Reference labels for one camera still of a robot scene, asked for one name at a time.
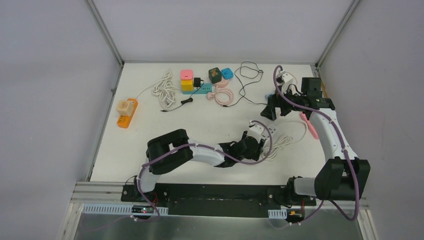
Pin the beige cube adapter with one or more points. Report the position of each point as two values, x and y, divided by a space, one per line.
125 108

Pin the pink round socket base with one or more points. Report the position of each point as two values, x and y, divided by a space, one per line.
221 84

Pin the pink triangular power strip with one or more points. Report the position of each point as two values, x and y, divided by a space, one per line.
311 128

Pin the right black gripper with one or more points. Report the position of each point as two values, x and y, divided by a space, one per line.
274 101

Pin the dark green cube adapter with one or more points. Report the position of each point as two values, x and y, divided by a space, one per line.
214 75

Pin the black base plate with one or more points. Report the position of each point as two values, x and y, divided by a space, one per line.
218 200

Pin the pink cube adapter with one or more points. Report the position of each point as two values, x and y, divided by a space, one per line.
186 75

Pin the yellow cube adapter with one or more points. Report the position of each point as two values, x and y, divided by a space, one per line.
187 85

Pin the orange power strip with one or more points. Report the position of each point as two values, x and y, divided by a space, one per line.
124 122

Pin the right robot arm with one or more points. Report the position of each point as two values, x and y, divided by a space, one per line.
344 175

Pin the blue cube adapter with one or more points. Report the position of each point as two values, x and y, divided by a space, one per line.
227 73

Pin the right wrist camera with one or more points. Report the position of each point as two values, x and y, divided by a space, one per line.
286 80

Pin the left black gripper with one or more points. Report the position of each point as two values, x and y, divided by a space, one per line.
257 147

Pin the white cube adapter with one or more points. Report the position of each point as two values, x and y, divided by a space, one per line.
272 128

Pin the blue charger plug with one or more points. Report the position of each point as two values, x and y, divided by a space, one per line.
267 96

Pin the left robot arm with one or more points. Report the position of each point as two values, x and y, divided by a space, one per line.
170 151

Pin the small black plug adapter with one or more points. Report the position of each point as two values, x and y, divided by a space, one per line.
198 82

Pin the teal power strip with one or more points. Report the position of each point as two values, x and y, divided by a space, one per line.
203 90

